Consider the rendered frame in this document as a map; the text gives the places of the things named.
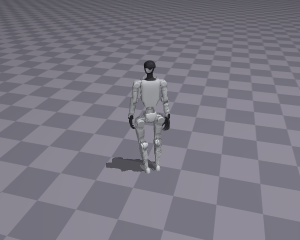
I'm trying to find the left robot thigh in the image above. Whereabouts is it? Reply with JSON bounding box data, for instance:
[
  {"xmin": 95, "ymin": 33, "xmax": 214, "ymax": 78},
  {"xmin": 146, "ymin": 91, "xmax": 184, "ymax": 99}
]
[{"xmin": 134, "ymin": 115, "xmax": 148, "ymax": 150}]

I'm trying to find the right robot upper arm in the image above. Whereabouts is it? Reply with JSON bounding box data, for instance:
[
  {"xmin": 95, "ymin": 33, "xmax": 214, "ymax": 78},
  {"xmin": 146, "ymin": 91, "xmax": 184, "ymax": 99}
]
[{"xmin": 159, "ymin": 79, "xmax": 168, "ymax": 102}]

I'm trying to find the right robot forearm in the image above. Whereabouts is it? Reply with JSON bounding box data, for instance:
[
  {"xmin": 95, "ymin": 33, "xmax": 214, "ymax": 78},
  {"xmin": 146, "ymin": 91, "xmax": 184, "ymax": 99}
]
[{"xmin": 163, "ymin": 98, "xmax": 171, "ymax": 117}]

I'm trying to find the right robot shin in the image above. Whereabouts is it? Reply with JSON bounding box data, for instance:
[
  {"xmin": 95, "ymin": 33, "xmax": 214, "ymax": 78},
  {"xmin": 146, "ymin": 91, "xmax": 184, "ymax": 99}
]
[{"xmin": 154, "ymin": 138, "xmax": 162, "ymax": 166}]

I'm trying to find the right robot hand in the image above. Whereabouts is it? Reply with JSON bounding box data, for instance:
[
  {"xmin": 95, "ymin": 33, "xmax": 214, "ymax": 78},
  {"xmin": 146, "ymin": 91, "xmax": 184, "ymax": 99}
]
[{"xmin": 162, "ymin": 113, "xmax": 170, "ymax": 131}]

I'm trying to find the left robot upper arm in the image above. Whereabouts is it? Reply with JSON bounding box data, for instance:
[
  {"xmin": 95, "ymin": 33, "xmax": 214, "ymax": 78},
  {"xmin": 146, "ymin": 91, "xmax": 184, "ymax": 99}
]
[{"xmin": 132, "ymin": 80, "xmax": 142, "ymax": 104}]

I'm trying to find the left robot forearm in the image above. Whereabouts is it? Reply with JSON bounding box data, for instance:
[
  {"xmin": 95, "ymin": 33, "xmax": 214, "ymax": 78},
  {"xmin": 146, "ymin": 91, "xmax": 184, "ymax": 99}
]
[{"xmin": 128, "ymin": 98, "xmax": 136, "ymax": 118}]

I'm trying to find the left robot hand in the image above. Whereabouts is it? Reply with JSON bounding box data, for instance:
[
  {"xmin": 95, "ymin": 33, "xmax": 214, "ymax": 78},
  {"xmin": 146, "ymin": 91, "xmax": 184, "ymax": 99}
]
[{"xmin": 128, "ymin": 115, "xmax": 135, "ymax": 129}]

